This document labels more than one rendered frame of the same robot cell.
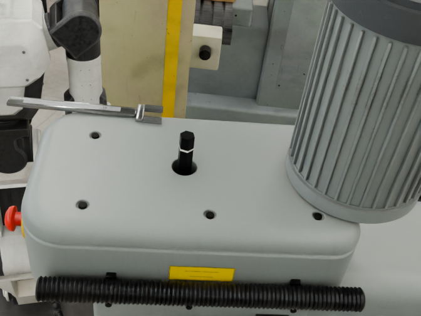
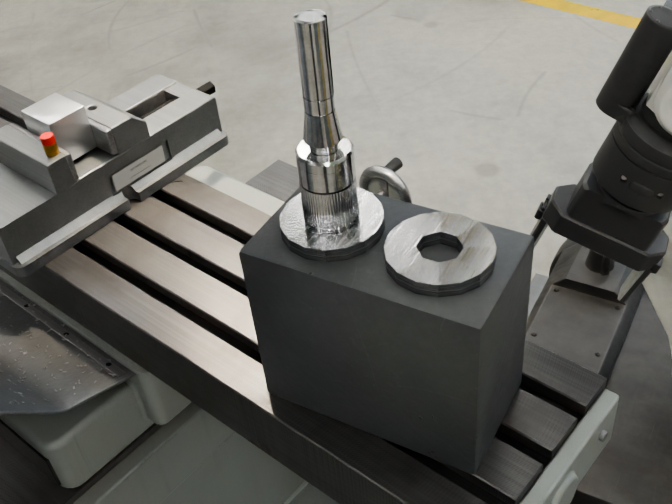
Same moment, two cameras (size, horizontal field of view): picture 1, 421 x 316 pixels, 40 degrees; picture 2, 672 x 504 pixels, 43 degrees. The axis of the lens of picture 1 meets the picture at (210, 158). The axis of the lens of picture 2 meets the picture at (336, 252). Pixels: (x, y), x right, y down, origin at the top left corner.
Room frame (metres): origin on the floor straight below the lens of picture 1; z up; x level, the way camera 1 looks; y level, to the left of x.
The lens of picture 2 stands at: (1.46, -0.30, 1.57)
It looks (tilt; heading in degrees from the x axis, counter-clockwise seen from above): 41 degrees down; 141
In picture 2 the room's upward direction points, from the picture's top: 6 degrees counter-clockwise
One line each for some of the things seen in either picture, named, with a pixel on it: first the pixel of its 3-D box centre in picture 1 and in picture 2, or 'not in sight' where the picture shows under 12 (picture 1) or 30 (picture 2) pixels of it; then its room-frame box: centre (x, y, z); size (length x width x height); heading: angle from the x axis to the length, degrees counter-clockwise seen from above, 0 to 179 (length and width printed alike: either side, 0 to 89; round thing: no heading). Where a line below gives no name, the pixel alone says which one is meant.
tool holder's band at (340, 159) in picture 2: not in sight; (324, 152); (1.02, 0.06, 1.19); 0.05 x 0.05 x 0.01
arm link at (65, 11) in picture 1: (81, 26); not in sight; (1.29, 0.37, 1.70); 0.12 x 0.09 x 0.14; 17
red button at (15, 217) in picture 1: (16, 218); not in sight; (0.59, 0.29, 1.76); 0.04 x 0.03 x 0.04; 7
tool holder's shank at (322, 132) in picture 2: not in sight; (317, 85); (1.02, 0.06, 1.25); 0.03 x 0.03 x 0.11
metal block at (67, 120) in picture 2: not in sight; (59, 129); (0.54, 0.03, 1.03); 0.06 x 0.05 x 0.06; 7
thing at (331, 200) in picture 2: not in sight; (328, 187); (1.02, 0.06, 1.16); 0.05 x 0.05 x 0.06
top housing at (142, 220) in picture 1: (190, 204); not in sight; (0.62, 0.02, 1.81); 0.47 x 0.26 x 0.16; 97
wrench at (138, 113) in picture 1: (85, 108); not in sight; (0.72, 0.21, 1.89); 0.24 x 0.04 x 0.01; 94
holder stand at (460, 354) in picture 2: not in sight; (389, 315); (1.07, 0.07, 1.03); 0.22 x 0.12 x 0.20; 18
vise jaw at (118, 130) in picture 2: not in sight; (98, 119); (0.54, 0.08, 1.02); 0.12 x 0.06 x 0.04; 7
